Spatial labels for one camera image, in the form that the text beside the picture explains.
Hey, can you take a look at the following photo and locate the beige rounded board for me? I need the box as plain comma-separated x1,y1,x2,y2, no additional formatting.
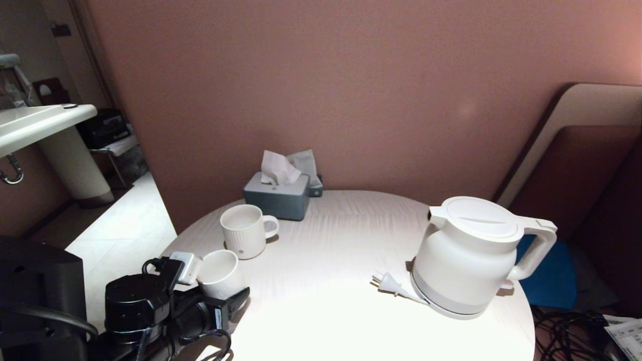
497,83,642,207

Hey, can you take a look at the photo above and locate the white ribbed mug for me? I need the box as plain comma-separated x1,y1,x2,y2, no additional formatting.
220,204,280,260

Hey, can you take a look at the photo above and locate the white paper packet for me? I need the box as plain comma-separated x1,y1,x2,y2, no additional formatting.
287,149,322,188

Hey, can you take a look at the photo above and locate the white electric kettle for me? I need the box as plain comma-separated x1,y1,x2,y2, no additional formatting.
410,196,558,317

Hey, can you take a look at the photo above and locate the chrome drain pipe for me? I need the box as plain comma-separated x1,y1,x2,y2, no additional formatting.
0,153,24,185

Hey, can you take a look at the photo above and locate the grey plastic bag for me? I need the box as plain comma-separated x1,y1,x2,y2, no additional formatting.
118,147,148,183

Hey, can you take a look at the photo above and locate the smooth white cup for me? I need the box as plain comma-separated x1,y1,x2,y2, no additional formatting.
197,250,246,300

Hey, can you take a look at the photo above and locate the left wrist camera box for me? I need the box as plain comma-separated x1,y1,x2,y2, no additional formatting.
170,252,203,285

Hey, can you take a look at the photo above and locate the grey-blue tissue box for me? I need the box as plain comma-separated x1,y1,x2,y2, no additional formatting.
244,172,310,222

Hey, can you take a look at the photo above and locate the black floor cable bundle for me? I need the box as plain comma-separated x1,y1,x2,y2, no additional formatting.
532,306,610,361

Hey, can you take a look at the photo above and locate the beige sink pedestal column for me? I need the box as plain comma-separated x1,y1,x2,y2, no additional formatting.
36,126,114,205

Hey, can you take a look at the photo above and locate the white sink basin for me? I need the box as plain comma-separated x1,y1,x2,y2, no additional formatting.
0,104,97,158

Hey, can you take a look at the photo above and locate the round white kettle base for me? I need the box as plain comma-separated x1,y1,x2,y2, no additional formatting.
410,260,490,321

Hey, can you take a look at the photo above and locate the printed paper sheet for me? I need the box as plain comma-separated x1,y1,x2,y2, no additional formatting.
604,316,642,361

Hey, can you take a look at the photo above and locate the white tissue sheet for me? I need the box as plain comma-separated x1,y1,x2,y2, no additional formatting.
261,150,302,186

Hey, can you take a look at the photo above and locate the metal-legged stool shelf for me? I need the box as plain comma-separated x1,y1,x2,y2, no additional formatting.
90,135,138,190

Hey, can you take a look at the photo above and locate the white power plug with cord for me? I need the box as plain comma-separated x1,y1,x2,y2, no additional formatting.
372,272,430,305

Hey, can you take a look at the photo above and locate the brown wooden holder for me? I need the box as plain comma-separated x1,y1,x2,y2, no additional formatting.
31,77,70,106

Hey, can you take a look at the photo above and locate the black box device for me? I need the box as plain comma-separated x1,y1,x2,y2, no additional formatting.
75,109,131,150

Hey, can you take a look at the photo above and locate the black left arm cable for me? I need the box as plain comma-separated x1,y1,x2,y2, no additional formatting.
0,257,234,361

